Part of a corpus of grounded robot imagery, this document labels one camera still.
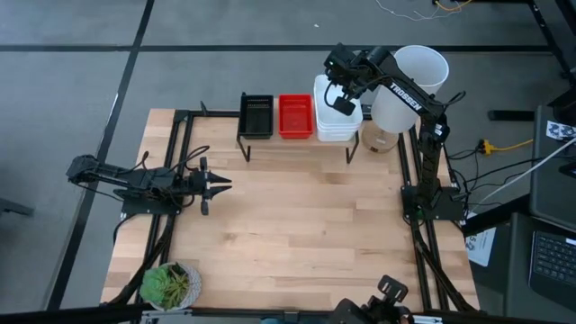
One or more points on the black stand leg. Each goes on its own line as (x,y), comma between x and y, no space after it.
(548,38)

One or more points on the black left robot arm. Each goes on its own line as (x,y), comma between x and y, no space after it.
(135,177)

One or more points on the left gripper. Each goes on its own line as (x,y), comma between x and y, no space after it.
(198,184)

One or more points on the silver frame bracket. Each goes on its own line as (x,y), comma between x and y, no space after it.
(166,317)
(423,319)

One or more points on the wooden shelf with black legs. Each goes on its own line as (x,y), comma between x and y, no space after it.
(261,144)

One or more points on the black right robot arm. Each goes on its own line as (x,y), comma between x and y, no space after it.
(407,96)

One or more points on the grey furniture foot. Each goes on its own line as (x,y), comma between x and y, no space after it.
(13,208)

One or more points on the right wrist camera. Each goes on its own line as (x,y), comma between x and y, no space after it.
(332,63)

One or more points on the black floor bar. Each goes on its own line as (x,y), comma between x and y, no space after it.
(510,115)

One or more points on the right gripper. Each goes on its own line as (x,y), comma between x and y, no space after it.
(351,78)

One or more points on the black plastic slotted basket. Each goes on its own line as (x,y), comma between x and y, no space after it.
(255,119)

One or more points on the white fiducial marker card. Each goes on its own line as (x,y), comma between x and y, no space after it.
(560,130)

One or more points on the white shade wooden base lamp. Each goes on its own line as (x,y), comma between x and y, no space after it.
(391,117)

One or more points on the red plastic slotted basket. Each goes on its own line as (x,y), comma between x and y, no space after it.
(295,117)

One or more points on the green succulent in white pot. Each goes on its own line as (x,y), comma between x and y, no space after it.
(164,285)

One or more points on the black laptop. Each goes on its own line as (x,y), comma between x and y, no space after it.
(553,265)

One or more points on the white paper sheet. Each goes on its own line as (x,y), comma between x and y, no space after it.
(481,247)

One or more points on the dark grey desk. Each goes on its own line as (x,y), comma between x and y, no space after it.
(517,270)

